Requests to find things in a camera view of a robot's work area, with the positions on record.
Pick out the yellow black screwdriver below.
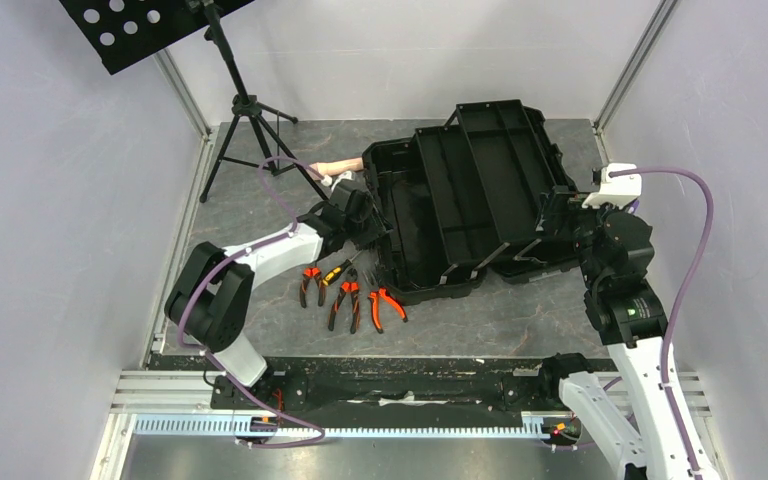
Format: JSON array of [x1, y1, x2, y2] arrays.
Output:
[[321, 252, 360, 286]]

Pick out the orange black combination pliers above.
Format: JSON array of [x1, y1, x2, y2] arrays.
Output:
[[326, 267, 363, 335]]

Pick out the orange black needle-nose pliers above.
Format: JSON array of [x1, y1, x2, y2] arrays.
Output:
[[299, 264, 330, 309]]

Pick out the orange cutting pliers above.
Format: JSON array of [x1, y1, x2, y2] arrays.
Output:
[[364, 270, 409, 335]]

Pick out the black plastic toolbox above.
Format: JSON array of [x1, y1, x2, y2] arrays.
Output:
[[362, 100, 577, 306]]

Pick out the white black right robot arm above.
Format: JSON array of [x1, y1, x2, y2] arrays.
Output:
[[537, 192, 720, 479]]

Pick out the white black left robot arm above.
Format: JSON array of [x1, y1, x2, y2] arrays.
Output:
[[163, 180, 392, 408]]

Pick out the black tripod music stand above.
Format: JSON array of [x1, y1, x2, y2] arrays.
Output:
[[61, 0, 326, 199]]

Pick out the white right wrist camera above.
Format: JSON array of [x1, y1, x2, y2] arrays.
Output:
[[582, 162, 642, 209]]

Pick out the beige wooden handle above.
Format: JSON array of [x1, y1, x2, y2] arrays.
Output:
[[310, 157, 364, 178]]

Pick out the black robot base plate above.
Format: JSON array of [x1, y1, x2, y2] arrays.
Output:
[[208, 356, 605, 429]]

